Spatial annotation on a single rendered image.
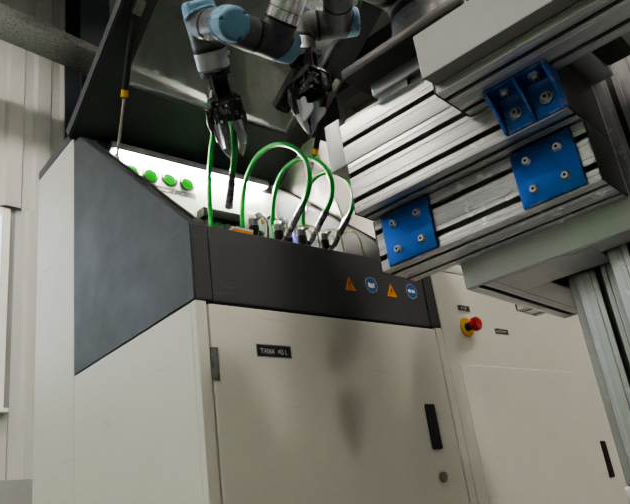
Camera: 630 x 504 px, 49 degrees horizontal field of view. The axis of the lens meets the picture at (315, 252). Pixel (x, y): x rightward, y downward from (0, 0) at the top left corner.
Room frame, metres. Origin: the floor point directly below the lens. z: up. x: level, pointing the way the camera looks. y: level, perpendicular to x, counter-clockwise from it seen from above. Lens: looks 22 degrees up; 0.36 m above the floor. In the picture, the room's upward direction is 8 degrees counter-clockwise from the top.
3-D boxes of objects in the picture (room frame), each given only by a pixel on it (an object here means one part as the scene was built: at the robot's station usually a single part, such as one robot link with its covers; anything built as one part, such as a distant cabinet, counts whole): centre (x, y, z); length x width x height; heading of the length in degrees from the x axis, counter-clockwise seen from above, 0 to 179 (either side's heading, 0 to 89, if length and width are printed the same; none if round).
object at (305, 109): (1.41, -0.03, 1.29); 0.06 x 0.03 x 0.09; 42
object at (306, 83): (1.42, -0.04, 1.39); 0.09 x 0.08 x 0.12; 42
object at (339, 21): (1.41, -0.14, 1.55); 0.11 x 0.11 x 0.08; 3
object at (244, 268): (1.47, -0.01, 0.87); 0.62 x 0.04 x 0.16; 132
